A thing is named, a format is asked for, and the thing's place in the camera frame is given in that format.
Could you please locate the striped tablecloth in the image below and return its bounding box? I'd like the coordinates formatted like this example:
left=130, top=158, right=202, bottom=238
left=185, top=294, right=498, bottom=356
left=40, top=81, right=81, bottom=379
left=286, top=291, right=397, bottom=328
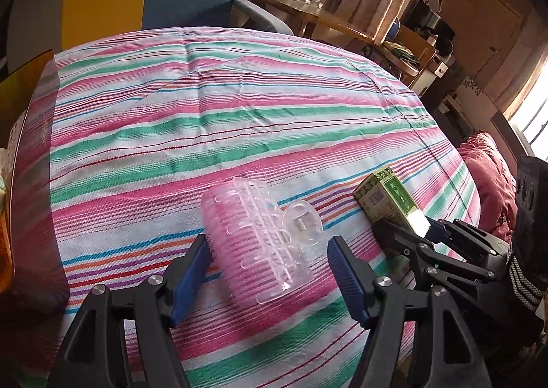
left=47, top=26, right=482, bottom=374

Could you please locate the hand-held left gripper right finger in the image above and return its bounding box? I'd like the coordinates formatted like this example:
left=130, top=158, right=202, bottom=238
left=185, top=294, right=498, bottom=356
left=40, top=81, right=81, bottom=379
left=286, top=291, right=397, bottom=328
left=327, top=235, right=493, bottom=388

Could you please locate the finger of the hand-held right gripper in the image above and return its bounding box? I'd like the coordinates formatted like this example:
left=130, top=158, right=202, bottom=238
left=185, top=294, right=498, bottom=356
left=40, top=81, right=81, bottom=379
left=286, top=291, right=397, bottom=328
left=429, top=219, right=511, bottom=263
left=372, top=219, right=510, bottom=299

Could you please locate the white floral box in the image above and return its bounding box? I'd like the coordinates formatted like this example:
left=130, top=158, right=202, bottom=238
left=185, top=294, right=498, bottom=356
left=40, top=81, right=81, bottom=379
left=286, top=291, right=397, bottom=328
left=454, top=75, right=487, bottom=104

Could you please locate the wooden shelf unit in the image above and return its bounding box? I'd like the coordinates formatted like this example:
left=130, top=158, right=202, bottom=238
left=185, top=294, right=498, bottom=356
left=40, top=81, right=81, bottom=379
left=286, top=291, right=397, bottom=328
left=377, top=24, right=438, bottom=89

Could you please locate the green paper box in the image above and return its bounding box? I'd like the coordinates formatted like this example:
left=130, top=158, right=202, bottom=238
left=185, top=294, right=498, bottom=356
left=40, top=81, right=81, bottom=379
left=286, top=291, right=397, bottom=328
left=353, top=165, right=431, bottom=239

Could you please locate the side window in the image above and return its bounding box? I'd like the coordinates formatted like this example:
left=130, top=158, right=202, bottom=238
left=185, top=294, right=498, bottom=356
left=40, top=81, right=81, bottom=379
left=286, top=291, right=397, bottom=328
left=509, top=71, right=548, bottom=149

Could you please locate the green cloth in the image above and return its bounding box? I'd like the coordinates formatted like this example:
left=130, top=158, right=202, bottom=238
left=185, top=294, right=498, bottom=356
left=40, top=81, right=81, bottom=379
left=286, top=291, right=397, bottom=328
left=383, top=41, right=416, bottom=65

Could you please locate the gold tin container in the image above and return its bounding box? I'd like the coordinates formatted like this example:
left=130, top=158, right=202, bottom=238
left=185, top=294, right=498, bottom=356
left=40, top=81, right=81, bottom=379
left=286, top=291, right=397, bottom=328
left=0, top=49, right=71, bottom=312

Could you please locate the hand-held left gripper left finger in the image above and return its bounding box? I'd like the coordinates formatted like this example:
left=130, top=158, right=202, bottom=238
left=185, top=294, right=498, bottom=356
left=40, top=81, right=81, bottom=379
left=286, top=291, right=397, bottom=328
left=45, top=233, right=211, bottom=388

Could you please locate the red cushion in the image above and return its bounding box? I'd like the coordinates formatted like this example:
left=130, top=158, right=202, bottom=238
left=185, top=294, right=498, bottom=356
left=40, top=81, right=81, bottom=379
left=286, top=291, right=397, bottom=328
left=456, top=131, right=521, bottom=243

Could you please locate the pink plastic hair claw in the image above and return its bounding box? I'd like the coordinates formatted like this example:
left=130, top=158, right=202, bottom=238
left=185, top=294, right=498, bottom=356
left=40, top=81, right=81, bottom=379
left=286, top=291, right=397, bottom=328
left=201, top=176, right=324, bottom=309

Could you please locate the wooden side table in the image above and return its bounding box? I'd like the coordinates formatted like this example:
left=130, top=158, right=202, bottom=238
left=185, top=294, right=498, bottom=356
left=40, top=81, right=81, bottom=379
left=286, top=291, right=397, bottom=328
left=250, top=0, right=377, bottom=45

